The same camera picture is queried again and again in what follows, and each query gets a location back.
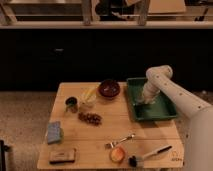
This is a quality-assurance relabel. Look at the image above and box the dark red bowl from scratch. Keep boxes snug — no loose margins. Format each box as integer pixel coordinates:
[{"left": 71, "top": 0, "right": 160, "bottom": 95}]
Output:
[{"left": 98, "top": 79, "right": 120, "bottom": 99}]

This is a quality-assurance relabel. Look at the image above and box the clear glass jar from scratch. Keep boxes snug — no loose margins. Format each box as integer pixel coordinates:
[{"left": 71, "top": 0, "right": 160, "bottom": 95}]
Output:
[{"left": 79, "top": 96, "right": 96, "bottom": 111}]

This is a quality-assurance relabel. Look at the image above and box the dark cabinet counter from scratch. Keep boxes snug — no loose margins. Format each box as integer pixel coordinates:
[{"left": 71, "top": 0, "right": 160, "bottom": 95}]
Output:
[{"left": 0, "top": 26, "right": 213, "bottom": 91}]

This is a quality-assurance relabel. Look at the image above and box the green plastic tray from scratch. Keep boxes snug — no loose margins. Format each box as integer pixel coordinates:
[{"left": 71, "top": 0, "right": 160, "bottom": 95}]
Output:
[{"left": 126, "top": 77, "right": 178, "bottom": 122}]

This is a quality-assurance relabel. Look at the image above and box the wooden folding table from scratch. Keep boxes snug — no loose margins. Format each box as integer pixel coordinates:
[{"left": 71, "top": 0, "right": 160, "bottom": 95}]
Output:
[{"left": 37, "top": 83, "right": 184, "bottom": 171}]

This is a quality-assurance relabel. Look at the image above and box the yellow corn cob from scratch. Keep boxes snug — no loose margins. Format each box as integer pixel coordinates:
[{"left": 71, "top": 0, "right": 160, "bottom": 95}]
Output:
[{"left": 82, "top": 88, "right": 96, "bottom": 102}]

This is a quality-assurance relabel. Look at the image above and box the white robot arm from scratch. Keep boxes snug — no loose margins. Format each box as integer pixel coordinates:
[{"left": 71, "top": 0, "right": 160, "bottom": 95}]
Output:
[{"left": 142, "top": 65, "right": 213, "bottom": 171}]

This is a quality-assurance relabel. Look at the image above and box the brown wooden block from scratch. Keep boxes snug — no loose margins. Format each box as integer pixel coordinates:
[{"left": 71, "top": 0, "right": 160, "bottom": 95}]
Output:
[{"left": 49, "top": 148, "right": 76, "bottom": 164}]

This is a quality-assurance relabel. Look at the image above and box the blue sponge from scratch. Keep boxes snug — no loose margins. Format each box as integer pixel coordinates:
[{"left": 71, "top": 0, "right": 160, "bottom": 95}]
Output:
[{"left": 47, "top": 121, "right": 63, "bottom": 144}]

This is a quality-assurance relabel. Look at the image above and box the dark green mug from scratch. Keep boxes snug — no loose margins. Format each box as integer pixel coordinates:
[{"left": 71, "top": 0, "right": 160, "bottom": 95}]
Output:
[{"left": 65, "top": 97, "right": 78, "bottom": 113}]

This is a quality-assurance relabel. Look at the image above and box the silver metal fork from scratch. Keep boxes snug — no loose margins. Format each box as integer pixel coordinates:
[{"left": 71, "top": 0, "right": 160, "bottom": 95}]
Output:
[{"left": 104, "top": 133, "right": 135, "bottom": 149}]

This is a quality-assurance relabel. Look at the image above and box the brown grape bunch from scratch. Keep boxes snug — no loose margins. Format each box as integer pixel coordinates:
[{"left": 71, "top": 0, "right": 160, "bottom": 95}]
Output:
[{"left": 78, "top": 113, "right": 102, "bottom": 126}]

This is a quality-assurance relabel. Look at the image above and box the orange plastic spoon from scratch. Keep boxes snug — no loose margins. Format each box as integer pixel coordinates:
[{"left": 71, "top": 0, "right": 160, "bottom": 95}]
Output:
[{"left": 109, "top": 147, "right": 125, "bottom": 163}]

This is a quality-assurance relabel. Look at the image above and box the black white brush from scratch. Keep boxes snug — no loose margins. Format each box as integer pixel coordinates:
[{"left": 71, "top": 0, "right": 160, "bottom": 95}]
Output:
[{"left": 128, "top": 145, "right": 172, "bottom": 167}]

